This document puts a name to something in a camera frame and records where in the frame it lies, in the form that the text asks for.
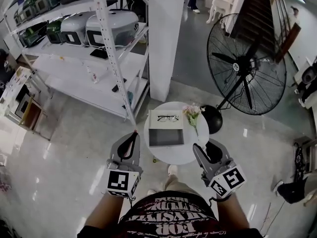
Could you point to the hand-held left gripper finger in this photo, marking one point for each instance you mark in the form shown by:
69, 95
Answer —
137, 152
114, 152

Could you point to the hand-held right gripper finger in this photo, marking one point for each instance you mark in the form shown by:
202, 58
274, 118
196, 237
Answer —
215, 152
201, 157

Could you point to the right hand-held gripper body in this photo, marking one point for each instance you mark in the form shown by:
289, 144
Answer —
234, 178

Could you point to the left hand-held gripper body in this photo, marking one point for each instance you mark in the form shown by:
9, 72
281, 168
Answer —
119, 181

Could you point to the grey drawer box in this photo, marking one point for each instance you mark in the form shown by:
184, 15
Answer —
166, 137

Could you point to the person's left forearm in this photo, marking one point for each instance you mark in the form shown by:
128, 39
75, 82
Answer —
104, 214

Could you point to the person's right forearm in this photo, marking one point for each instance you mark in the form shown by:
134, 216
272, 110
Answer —
232, 212

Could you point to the round white side table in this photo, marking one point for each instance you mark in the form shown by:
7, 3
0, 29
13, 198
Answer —
173, 155

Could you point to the person's white shoe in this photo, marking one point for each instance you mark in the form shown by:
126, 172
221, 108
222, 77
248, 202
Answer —
151, 192
172, 169

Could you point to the black standing fan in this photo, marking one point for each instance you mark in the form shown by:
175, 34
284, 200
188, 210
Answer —
213, 120

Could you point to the person's khaki trousers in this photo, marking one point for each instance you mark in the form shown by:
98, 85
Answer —
175, 183

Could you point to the pink flower bouquet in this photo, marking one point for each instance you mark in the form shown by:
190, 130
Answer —
192, 111

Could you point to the black eyeglasses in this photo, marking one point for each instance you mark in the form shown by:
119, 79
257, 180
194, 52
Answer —
169, 117

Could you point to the teal hanging item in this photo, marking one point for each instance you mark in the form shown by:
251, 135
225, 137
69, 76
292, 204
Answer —
130, 97

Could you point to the black remote control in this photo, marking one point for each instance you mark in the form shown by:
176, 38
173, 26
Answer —
116, 88

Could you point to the person's dark red printed shirt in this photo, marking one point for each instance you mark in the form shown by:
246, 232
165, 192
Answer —
171, 219

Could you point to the black bag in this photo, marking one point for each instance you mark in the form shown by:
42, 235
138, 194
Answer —
298, 157

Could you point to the clear plastic bottle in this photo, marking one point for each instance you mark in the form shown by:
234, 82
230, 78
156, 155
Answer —
94, 77

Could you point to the grey shelf unit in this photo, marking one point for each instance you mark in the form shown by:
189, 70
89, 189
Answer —
310, 157

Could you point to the white metal shelving rack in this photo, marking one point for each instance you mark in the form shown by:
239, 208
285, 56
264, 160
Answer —
74, 78

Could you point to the wooden chair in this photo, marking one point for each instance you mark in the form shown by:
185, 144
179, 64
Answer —
32, 115

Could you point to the black tablet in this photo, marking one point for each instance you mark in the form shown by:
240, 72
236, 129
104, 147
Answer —
99, 54

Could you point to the small table with papers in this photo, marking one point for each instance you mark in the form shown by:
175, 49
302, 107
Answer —
17, 78

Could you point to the white countertop appliance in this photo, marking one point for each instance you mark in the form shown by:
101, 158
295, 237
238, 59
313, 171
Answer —
111, 30
73, 32

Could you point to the brown wooden plank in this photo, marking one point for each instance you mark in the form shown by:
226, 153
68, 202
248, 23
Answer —
287, 43

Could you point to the green countertop appliance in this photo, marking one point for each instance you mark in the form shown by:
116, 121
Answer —
53, 32
32, 35

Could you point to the dark wooden staircase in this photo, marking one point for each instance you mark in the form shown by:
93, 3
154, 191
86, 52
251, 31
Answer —
255, 16

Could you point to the white ornate furniture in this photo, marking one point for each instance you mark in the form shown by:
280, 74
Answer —
220, 4

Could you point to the row of grey appliances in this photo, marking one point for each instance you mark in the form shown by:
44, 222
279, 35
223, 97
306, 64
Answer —
49, 1

